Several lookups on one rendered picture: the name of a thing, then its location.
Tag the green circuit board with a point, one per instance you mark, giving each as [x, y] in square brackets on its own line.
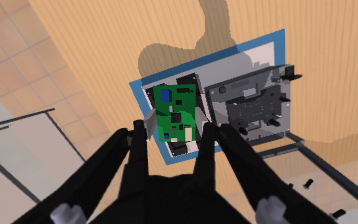
[175, 110]

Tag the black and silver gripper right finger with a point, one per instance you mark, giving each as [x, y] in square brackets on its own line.
[273, 201]

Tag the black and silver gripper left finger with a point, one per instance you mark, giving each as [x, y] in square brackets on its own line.
[77, 198]

